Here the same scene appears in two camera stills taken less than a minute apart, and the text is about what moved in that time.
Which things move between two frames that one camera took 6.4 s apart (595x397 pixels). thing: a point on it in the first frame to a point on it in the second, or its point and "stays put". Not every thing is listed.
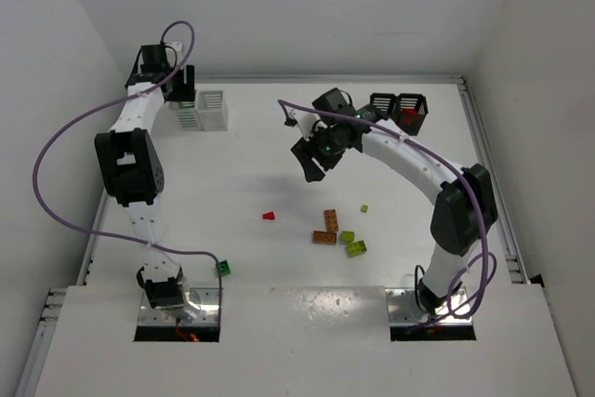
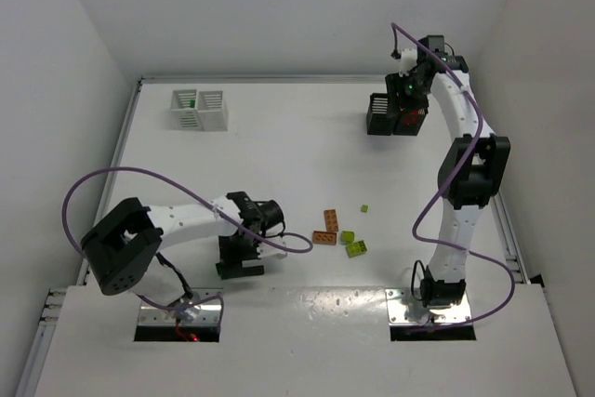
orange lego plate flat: [322, 237] stays put
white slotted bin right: [211, 111] stays put
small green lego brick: [224, 268] stays put
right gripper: [314, 149] to [398, 114]
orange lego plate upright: [331, 220] stays put
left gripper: [184, 88] to [239, 267]
